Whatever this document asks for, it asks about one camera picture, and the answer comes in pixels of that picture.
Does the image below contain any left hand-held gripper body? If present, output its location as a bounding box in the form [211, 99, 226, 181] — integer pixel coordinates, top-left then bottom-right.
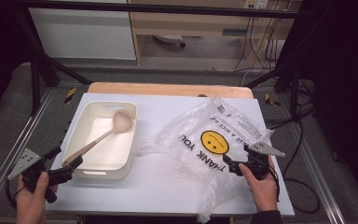
[7, 147, 59, 203]

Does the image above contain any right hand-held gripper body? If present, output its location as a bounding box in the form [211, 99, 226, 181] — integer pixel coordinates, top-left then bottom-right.
[245, 142, 286, 181]

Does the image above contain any clear plastic bag yellow smiley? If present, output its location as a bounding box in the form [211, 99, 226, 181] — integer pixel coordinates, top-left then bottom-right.
[136, 95, 274, 224]

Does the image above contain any white plastic bin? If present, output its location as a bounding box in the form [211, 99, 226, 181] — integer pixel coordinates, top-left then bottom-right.
[62, 101, 138, 181]

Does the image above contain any beige ladle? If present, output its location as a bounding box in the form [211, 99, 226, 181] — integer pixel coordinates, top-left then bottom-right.
[62, 110, 134, 168]

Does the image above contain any person's right hand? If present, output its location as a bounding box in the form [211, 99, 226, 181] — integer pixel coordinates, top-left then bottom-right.
[238, 156, 280, 214]

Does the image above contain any person's left hand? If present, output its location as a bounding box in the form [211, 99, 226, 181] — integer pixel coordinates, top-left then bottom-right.
[14, 171, 59, 209]

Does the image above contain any yellow black tape strip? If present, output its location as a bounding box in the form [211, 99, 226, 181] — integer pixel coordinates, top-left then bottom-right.
[264, 92, 281, 107]
[63, 87, 77, 105]

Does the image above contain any black metal stand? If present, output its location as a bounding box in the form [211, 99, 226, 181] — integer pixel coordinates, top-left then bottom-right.
[13, 7, 92, 116]
[245, 59, 302, 122]

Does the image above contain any white foam board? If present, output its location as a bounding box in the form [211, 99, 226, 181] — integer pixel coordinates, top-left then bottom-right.
[46, 92, 296, 217]

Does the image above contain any black curtain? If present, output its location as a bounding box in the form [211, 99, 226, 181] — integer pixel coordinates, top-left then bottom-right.
[292, 0, 358, 203]
[0, 0, 34, 125]

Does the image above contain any white cabinet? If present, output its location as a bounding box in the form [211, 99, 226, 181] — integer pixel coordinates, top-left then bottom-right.
[28, 0, 137, 61]

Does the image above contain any white chair leg with caster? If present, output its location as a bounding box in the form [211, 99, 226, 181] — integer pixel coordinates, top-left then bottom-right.
[152, 35, 186, 49]

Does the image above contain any wooden desk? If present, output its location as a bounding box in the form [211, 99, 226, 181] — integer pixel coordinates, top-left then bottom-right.
[127, 0, 302, 66]

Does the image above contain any black metal crossbar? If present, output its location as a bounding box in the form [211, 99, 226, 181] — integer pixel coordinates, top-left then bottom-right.
[18, 0, 311, 20]

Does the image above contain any aluminium rail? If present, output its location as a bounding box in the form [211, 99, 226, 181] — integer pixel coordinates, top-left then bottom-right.
[0, 88, 55, 213]
[287, 120, 346, 224]

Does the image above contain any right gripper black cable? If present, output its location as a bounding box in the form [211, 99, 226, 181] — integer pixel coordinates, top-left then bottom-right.
[268, 164, 282, 202]

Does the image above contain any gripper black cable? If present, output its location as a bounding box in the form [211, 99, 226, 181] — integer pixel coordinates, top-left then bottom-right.
[5, 178, 26, 209]
[268, 164, 282, 202]

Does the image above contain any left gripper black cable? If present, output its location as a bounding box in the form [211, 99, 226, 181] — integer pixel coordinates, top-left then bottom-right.
[5, 178, 26, 209]

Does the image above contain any bundle of black floor cables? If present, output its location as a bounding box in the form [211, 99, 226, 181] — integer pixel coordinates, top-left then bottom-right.
[262, 78, 316, 132]

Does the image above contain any black looped floor cable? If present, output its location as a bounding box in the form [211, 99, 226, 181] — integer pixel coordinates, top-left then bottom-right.
[281, 119, 321, 215]

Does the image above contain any bundle of hanging cables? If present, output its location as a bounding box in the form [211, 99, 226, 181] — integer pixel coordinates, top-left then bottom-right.
[233, 8, 282, 73]

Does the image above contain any white wall socket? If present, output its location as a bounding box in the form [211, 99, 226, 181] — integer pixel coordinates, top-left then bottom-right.
[243, 0, 269, 10]

